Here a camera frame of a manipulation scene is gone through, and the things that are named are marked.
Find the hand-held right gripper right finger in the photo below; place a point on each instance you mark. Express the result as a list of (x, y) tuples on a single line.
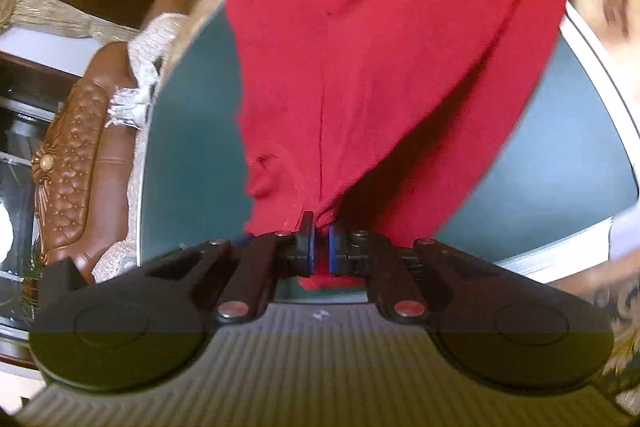
[(333, 252)]

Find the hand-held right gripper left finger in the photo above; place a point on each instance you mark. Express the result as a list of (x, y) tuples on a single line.
[(309, 247)]

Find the red towel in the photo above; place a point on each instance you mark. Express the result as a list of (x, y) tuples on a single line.
[(375, 82)]

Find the brown tufted leather sofa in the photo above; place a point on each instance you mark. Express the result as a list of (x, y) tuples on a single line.
[(75, 167)]

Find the white lace sofa cover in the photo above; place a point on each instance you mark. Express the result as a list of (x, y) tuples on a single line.
[(145, 52)]

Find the glass display cabinet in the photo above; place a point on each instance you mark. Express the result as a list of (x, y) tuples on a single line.
[(20, 147)]

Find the beige fringed curtain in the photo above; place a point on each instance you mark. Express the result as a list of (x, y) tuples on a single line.
[(45, 9)]

